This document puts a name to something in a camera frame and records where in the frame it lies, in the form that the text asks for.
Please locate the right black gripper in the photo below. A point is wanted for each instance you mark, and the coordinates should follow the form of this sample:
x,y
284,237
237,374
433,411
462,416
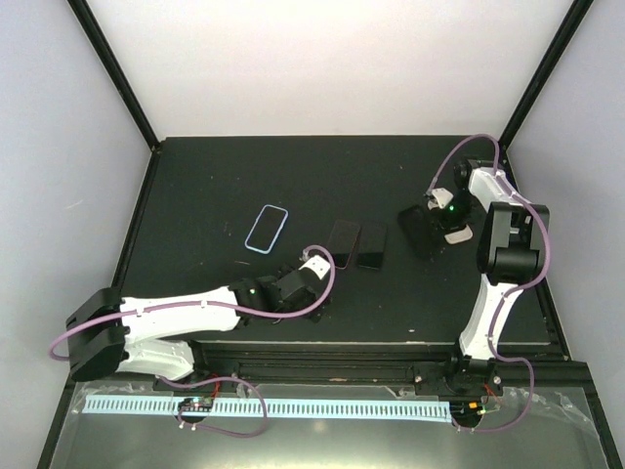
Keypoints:
x,y
437,216

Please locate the black case magenta rim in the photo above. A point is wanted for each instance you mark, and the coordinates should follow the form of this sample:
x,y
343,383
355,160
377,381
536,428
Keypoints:
x,y
341,242

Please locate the bare black phone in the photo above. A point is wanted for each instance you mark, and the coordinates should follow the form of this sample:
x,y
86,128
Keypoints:
x,y
371,245

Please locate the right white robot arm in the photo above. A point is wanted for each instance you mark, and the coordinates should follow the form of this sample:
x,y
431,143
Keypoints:
x,y
514,254

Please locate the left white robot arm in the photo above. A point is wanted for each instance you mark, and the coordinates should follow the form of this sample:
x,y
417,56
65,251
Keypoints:
x,y
111,333

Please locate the black foam table mat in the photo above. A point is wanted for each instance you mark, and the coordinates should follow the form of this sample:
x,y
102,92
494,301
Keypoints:
x,y
206,193

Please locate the left circuit board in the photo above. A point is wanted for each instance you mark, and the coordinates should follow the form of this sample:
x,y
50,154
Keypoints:
x,y
195,404

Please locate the circuit board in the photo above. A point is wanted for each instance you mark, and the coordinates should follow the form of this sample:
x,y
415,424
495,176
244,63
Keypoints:
x,y
467,408
195,404

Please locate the right circuit board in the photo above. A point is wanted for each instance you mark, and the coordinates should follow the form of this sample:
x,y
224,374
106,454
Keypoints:
x,y
467,408

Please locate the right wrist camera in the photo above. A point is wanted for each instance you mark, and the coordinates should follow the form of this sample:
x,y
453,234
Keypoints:
x,y
439,198

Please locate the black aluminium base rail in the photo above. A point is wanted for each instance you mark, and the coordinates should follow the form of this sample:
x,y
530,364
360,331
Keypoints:
x,y
430,368

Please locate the white slotted cable duct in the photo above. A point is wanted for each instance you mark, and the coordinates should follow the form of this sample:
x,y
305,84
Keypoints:
x,y
273,408

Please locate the right black frame post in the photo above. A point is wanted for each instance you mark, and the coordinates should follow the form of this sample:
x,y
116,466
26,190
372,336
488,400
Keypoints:
x,y
569,25

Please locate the black frame post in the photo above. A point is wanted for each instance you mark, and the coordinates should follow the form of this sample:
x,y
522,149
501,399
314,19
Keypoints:
x,y
569,25
95,35

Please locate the left black frame post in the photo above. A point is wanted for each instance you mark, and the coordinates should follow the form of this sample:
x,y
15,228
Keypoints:
x,y
95,35

